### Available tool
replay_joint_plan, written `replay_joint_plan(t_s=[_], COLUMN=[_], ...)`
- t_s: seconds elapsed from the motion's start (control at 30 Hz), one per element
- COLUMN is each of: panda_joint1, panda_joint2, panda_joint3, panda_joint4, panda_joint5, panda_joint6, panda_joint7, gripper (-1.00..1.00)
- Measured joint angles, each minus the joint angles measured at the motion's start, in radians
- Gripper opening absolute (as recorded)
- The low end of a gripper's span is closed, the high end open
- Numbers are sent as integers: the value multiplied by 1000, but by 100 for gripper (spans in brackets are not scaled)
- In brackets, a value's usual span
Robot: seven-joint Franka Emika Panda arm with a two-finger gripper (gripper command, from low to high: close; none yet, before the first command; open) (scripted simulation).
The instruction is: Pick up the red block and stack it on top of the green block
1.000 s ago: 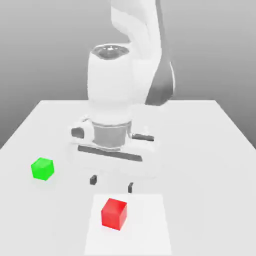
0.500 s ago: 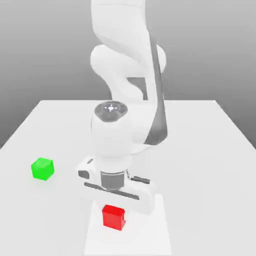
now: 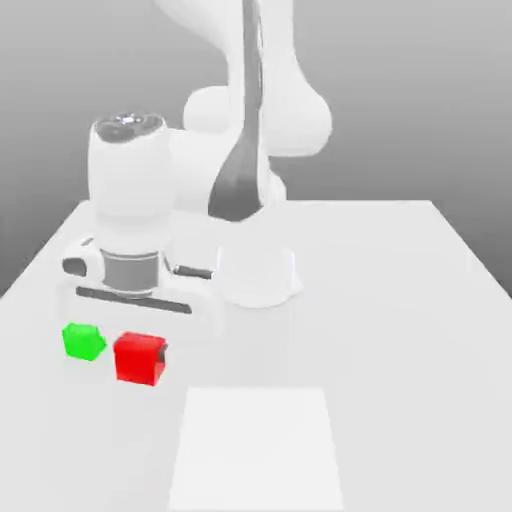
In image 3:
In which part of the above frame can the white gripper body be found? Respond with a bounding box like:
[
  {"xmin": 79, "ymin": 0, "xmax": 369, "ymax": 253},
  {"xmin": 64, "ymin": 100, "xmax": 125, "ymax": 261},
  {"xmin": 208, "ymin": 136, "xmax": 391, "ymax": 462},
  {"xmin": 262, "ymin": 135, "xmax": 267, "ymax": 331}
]
[{"xmin": 58, "ymin": 278, "xmax": 226, "ymax": 336}]

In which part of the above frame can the small red cube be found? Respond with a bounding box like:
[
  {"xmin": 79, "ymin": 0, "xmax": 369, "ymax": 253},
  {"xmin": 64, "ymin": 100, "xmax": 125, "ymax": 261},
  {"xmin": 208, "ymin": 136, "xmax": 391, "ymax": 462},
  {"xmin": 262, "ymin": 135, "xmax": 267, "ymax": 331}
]
[{"xmin": 113, "ymin": 331, "xmax": 168, "ymax": 388}]

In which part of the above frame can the small green cube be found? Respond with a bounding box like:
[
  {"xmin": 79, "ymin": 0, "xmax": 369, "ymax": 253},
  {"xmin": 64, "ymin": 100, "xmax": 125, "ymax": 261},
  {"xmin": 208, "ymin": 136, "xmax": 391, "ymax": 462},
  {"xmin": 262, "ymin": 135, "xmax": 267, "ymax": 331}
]
[{"xmin": 61, "ymin": 322, "xmax": 108, "ymax": 362}]

